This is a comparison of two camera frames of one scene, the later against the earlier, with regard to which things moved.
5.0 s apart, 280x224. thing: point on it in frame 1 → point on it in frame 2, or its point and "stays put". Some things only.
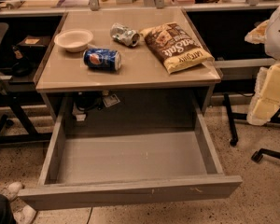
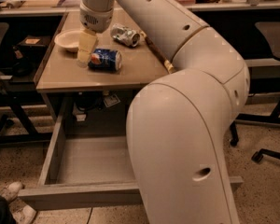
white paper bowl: [75, 40] stays put
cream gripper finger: [272, 91] → [96, 13]
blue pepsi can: [103, 59] stays put
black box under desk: [34, 46] stays put
